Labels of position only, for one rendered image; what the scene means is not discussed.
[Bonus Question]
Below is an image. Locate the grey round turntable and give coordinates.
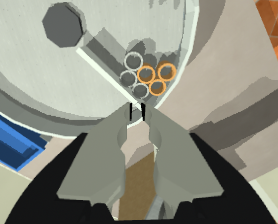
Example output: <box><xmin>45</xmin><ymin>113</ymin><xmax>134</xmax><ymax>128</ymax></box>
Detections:
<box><xmin>0</xmin><ymin>0</ymin><xmax>199</xmax><ymax>139</ymax></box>

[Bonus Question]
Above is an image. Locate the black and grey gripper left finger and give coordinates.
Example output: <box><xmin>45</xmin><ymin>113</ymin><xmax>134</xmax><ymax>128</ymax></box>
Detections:
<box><xmin>4</xmin><ymin>102</ymin><xmax>132</xmax><ymax>224</ymax></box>

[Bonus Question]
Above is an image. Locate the blue open box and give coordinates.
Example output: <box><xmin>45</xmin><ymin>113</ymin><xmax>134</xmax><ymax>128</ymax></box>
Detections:
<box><xmin>0</xmin><ymin>115</ymin><xmax>52</xmax><ymax>172</ymax></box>

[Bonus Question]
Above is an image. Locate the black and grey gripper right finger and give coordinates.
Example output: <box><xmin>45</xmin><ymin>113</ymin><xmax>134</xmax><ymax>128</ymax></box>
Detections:
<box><xmin>141</xmin><ymin>102</ymin><xmax>276</xmax><ymax>224</ymax></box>

